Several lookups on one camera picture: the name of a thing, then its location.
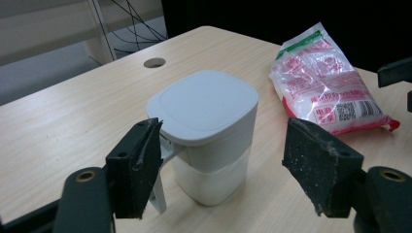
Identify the white lidded container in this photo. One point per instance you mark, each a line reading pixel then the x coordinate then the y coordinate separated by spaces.
pixel 207 106

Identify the dark round table grommet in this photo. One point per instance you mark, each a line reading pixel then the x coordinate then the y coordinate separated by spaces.
pixel 154 62

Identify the pink bag of white granules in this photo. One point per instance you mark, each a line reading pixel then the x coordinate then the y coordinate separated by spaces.
pixel 324 84

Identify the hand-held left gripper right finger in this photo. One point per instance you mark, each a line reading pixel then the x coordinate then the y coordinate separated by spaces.
pixel 324 168

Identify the black curtain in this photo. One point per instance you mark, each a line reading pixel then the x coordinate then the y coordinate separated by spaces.
pixel 259 16

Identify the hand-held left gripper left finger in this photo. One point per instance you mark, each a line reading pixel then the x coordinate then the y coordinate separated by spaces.
pixel 132 174

